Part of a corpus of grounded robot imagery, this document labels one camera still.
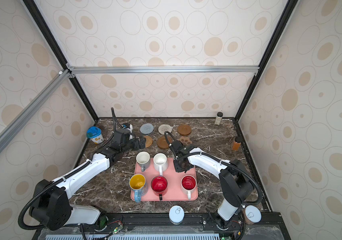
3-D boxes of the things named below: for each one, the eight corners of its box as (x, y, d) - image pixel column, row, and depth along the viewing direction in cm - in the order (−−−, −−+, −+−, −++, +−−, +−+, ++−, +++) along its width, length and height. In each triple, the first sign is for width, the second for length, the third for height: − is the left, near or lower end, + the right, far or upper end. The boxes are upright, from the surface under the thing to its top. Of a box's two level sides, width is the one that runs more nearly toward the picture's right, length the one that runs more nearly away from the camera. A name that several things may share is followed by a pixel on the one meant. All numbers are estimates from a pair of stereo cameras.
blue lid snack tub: (91, 144, 106) (84, 135, 98) (95, 135, 111) (89, 126, 103) (103, 144, 106) (97, 135, 98) (106, 135, 111) (101, 126, 103)
